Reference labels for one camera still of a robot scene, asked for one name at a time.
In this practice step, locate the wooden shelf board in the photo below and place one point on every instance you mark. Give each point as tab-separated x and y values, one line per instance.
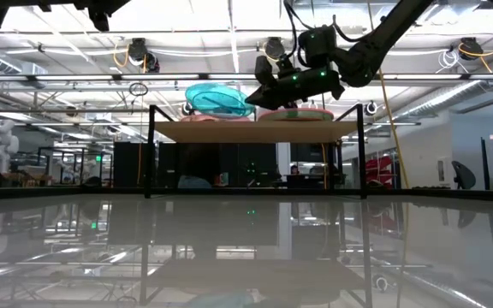
251	132

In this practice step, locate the red object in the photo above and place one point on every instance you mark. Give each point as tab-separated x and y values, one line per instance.
379	169

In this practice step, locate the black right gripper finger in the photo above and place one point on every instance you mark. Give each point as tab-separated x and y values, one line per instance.
274	104
268	93

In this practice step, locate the white wall device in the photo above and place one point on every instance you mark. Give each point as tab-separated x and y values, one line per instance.
441	170

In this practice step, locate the person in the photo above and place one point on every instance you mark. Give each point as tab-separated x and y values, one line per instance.
294	169
195	164

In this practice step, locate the dark office chair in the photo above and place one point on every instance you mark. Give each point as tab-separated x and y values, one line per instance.
464	175

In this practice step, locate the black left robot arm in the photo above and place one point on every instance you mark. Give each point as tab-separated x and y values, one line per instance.
37	5

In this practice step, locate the long ceiling light bar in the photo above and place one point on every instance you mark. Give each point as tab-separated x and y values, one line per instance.
165	77

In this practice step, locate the black metal shelf frame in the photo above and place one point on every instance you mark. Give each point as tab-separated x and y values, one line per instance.
148	149

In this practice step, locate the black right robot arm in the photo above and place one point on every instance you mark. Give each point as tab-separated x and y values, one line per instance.
375	43

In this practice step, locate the black upright pole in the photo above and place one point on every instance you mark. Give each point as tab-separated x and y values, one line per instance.
485	164

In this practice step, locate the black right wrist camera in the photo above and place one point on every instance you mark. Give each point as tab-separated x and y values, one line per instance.
264	70

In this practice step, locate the black metal workstation frame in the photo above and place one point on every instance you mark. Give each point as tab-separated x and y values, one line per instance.
75	149

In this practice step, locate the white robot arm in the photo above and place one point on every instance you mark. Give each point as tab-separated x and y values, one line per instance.
1	143

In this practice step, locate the teal translucent plastic plate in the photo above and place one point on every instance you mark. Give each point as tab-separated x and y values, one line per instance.
216	100

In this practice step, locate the black cabinet row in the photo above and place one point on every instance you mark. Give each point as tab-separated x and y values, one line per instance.
131	167

